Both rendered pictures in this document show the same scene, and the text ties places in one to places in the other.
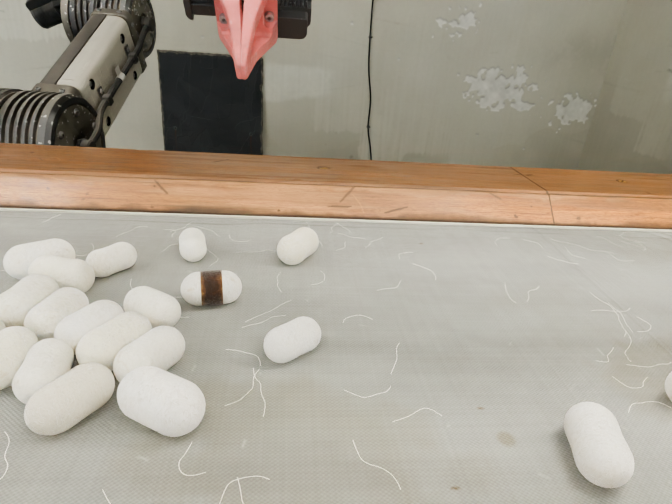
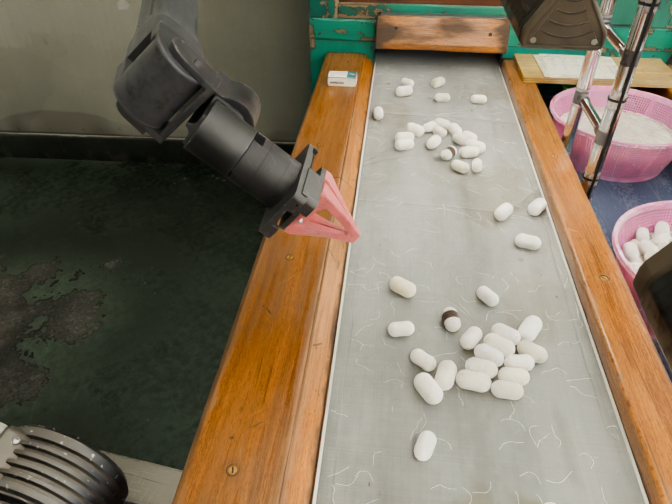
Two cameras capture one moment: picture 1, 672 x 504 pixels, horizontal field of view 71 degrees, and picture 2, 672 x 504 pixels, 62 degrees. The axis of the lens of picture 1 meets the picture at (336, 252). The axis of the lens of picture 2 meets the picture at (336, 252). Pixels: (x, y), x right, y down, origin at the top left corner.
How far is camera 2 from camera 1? 70 cm
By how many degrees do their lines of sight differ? 65
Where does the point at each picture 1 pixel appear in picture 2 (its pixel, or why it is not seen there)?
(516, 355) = (478, 244)
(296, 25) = not seen: hidden behind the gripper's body
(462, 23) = not seen: outside the picture
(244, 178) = (315, 297)
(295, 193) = (329, 278)
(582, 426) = (528, 240)
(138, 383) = (533, 327)
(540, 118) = not seen: outside the picture
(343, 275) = (419, 278)
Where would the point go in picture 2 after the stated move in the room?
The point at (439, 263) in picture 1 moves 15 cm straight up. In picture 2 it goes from (404, 244) to (413, 150)
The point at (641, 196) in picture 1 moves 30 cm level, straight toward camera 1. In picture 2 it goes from (345, 149) to (492, 222)
